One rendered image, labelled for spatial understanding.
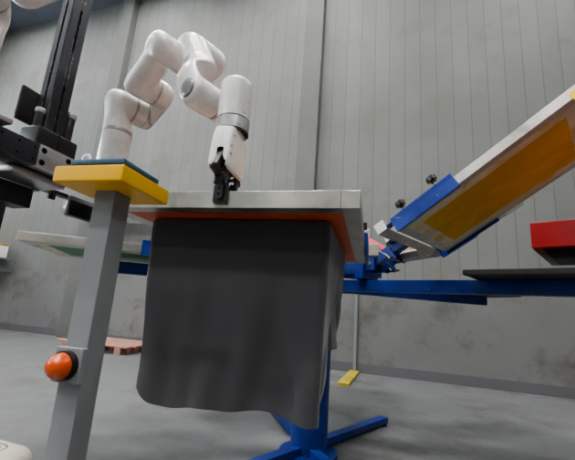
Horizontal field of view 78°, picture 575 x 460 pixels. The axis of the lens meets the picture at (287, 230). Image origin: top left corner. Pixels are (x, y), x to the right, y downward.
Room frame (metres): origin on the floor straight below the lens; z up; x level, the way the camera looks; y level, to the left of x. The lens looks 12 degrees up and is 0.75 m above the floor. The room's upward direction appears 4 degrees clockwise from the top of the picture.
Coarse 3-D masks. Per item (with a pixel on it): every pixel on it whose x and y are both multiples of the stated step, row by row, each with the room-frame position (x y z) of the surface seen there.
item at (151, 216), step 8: (144, 216) 0.86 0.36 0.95; (152, 216) 0.86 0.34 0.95; (160, 216) 0.85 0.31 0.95; (168, 216) 0.85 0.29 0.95; (176, 216) 0.84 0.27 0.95; (184, 216) 0.83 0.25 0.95; (192, 216) 0.83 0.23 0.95; (200, 216) 0.82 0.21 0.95; (208, 216) 0.82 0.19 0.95; (216, 216) 0.81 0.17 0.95; (224, 216) 0.81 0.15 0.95; (232, 216) 0.80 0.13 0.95
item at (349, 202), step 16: (176, 192) 0.76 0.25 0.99; (192, 192) 0.75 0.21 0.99; (208, 192) 0.74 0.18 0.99; (240, 192) 0.72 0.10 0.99; (256, 192) 0.71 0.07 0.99; (272, 192) 0.70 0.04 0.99; (288, 192) 0.69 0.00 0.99; (304, 192) 0.69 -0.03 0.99; (320, 192) 0.68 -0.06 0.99; (336, 192) 0.67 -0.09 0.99; (352, 192) 0.66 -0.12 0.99; (144, 208) 0.78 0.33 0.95; (160, 208) 0.77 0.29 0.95; (176, 208) 0.76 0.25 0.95; (192, 208) 0.75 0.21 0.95; (208, 208) 0.74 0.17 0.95; (224, 208) 0.73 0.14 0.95; (240, 208) 0.72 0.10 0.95; (256, 208) 0.71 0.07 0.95; (272, 208) 0.71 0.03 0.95; (288, 208) 0.70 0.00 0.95; (304, 208) 0.69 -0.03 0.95; (320, 208) 0.68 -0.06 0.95; (336, 208) 0.67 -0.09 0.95; (352, 208) 0.66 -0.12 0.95; (352, 224) 0.79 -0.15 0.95; (352, 240) 0.98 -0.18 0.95
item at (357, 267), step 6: (372, 258) 1.82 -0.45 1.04; (348, 264) 1.95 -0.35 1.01; (354, 264) 1.92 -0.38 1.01; (360, 264) 1.84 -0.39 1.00; (372, 264) 1.82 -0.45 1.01; (348, 270) 1.95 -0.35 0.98; (354, 270) 1.92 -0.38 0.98; (360, 270) 1.84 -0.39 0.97; (366, 270) 1.86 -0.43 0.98; (372, 270) 1.90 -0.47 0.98; (378, 270) 1.90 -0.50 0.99; (348, 276) 2.16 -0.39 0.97; (354, 276) 2.17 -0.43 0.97; (360, 276) 1.84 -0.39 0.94; (366, 276) 1.86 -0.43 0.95; (372, 276) 1.90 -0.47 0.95; (378, 276) 2.20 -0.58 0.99
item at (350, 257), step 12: (240, 216) 0.79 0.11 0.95; (252, 216) 0.79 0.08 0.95; (264, 216) 0.78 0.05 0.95; (276, 216) 0.77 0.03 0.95; (288, 216) 0.76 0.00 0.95; (300, 216) 0.76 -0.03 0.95; (312, 216) 0.75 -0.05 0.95; (324, 216) 0.74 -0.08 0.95; (336, 216) 0.73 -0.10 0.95; (336, 228) 0.84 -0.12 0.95; (348, 240) 0.98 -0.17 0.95; (348, 252) 1.18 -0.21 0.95
